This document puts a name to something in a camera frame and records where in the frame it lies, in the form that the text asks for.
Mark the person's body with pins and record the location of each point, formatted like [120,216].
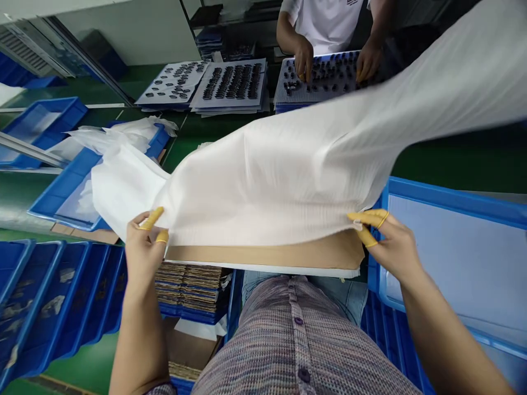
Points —
[296,341]

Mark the shallow blue plastic bin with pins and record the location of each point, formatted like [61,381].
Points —
[39,127]

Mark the blue tray stack with parts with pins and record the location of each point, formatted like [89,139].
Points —
[317,80]

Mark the blue bin with white sheets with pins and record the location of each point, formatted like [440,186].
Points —
[61,193]

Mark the large white foam sheet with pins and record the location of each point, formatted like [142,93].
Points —
[329,164]

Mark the person's left hand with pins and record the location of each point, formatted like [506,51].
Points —
[140,251]

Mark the person's right hand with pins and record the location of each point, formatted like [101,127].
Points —
[391,247]

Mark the flat cardboard pieces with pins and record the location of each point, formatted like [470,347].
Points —
[189,349]

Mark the black metal shelf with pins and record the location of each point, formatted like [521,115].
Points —
[230,29]

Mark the row of blue part bins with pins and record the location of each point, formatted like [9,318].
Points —
[53,300]

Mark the stack of cardboard and trays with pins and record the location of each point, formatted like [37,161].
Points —
[189,292]

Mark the brown cardboard sheet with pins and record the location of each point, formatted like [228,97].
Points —
[288,253]

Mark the pile of crumpled white sheets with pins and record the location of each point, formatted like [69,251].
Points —
[119,177]

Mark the metal rail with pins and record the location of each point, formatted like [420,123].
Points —
[29,150]

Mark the stack of white sheets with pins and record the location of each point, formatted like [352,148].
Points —
[313,270]

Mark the tray with scattered black parts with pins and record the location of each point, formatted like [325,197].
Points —
[173,84]

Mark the large blue plastic bin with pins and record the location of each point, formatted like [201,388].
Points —
[461,255]

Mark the tray with dense black parts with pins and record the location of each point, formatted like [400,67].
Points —
[232,84]

